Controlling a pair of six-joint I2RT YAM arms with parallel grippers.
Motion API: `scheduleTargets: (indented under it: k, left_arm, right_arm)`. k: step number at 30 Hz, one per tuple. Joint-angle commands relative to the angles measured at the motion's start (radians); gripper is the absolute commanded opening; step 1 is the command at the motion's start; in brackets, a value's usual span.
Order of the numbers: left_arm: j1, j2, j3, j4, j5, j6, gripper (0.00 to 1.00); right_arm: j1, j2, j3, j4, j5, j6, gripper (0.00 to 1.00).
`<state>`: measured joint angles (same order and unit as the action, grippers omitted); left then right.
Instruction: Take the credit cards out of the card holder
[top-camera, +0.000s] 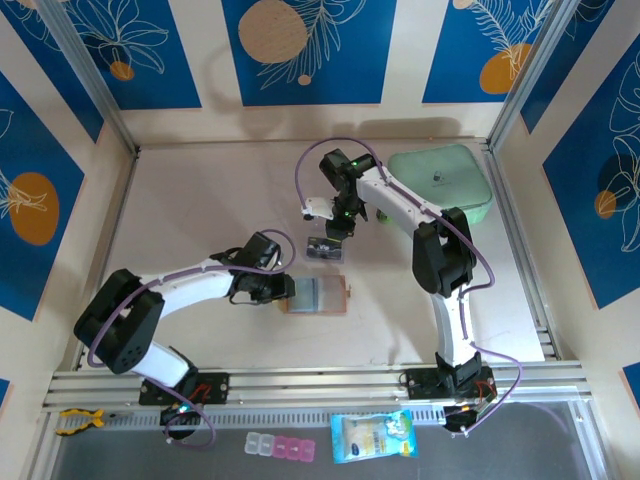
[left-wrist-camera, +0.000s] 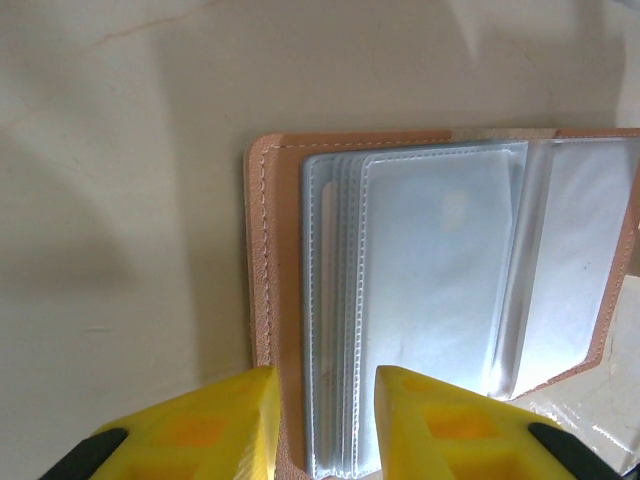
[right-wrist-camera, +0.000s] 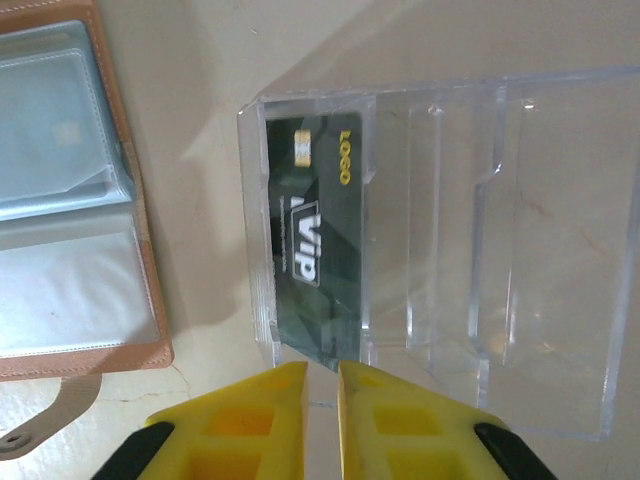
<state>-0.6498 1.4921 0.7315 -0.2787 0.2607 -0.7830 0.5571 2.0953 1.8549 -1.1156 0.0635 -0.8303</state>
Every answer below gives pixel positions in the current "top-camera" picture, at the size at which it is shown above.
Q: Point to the wide aluminium base rail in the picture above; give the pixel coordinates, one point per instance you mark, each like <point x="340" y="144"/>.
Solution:
<point x="310" y="385"/>

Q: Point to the black VIP card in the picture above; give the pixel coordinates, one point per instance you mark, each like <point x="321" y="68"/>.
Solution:
<point x="322" y="252"/>

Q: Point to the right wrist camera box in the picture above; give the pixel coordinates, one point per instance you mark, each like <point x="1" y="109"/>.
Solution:
<point x="316" y="206"/>

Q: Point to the mint green zip case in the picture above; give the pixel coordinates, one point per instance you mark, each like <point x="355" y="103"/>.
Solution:
<point x="440" y="170"/>

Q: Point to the tan leather card holder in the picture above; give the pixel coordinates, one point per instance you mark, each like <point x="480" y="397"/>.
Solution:
<point x="332" y="295"/>

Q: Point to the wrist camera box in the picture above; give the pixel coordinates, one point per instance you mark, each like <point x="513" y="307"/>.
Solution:
<point x="316" y="206"/>
<point x="279" y="257"/>

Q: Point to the aluminium side rail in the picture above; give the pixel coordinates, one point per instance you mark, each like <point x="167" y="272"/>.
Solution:
<point x="499" y="175"/>

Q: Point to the small green bottle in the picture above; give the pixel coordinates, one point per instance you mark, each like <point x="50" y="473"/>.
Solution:
<point x="383" y="217"/>

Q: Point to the aluminium frame post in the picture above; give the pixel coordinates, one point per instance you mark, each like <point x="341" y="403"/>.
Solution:
<point x="530" y="75"/>
<point x="91" y="75"/>

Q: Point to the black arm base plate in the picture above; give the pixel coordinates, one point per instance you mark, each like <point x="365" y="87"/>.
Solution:
<point x="217" y="387"/>
<point x="417" y="382"/>

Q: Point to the pink clear pill organizer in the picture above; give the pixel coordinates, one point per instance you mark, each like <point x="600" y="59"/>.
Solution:
<point x="280" y="446"/>

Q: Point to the grey metal shelf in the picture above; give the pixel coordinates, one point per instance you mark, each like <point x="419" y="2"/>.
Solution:
<point x="150" y="460"/>

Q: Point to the blue white snack packet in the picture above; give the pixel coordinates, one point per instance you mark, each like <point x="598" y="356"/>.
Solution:
<point x="372" y="437"/>

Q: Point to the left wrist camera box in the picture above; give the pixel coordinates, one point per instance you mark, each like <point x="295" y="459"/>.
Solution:
<point x="279" y="257"/>

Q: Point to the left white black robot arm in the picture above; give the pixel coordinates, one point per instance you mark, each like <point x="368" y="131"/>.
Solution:
<point x="200" y="287"/>

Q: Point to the black controller board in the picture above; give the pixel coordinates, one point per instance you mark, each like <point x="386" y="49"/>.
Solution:
<point x="462" y="417"/>
<point x="180" y="415"/>

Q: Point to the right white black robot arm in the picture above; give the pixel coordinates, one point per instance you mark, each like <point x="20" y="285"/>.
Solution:
<point x="390" y="197"/>

